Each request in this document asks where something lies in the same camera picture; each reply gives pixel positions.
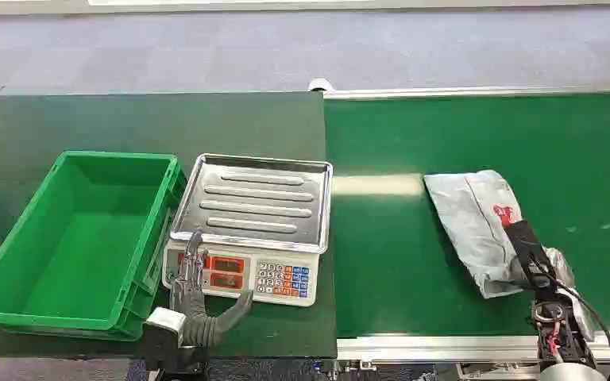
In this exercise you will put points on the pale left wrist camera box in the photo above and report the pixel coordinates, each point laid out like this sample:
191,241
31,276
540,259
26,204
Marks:
164,321

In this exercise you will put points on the white electronic weighing scale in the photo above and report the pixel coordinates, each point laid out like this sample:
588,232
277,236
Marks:
263,205

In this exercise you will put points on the aluminium conveyor side rail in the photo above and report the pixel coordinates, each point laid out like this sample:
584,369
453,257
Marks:
442,348
468,92

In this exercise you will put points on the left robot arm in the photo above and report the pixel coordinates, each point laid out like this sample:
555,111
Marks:
171,355

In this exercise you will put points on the green plastic crate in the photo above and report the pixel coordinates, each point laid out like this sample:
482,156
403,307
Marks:
79,247

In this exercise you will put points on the green conveyor belt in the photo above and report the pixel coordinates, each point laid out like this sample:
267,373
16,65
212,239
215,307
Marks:
415,252

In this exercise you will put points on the dark right robot hand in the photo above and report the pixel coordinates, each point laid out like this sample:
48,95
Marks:
530,255

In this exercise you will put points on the white conveyor roller end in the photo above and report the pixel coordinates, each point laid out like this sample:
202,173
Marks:
320,84

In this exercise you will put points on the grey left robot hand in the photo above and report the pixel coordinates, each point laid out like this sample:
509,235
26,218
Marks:
192,300

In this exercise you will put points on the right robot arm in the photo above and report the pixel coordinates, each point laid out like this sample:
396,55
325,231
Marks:
560,342

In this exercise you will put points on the grey plastic mailer parcel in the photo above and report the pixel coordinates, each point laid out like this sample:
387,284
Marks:
471,226

